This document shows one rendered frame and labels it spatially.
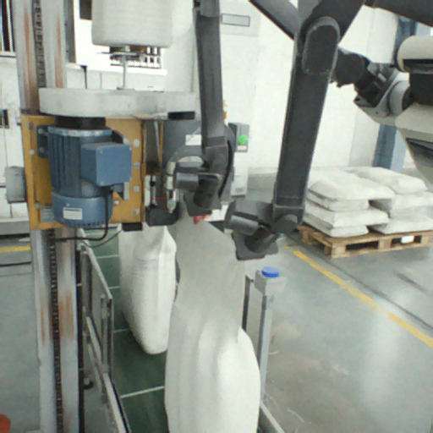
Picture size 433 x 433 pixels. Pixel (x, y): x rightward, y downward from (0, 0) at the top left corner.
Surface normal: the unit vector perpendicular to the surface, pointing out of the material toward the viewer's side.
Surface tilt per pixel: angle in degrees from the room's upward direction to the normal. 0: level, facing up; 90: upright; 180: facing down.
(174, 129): 90
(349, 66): 100
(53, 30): 90
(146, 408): 0
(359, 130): 90
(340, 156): 90
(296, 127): 123
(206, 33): 106
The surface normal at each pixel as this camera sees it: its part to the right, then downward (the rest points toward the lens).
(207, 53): 0.19, 0.48
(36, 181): 0.40, 0.30
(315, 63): -0.06, 0.78
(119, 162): 0.75, 0.25
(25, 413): 0.06, -0.95
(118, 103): 0.88, 0.19
